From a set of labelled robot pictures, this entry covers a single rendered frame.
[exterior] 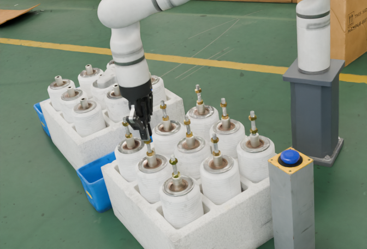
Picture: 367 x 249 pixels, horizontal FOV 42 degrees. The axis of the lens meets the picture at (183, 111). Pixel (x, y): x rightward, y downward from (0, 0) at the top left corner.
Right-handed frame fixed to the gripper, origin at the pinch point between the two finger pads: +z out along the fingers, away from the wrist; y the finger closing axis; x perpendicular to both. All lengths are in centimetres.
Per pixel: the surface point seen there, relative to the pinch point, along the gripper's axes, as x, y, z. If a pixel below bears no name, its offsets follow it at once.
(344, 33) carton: -48, 104, 20
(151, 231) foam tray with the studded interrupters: -0.7, -11.0, 22.3
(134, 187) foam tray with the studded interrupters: 6.6, -0.2, 17.7
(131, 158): 7.3, 3.3, 10.7
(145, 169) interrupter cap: 1.2, -2.6, 9.7
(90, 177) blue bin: 29.3, 15.2, 27.9
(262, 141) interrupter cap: -26.2, 10.9, 9.8
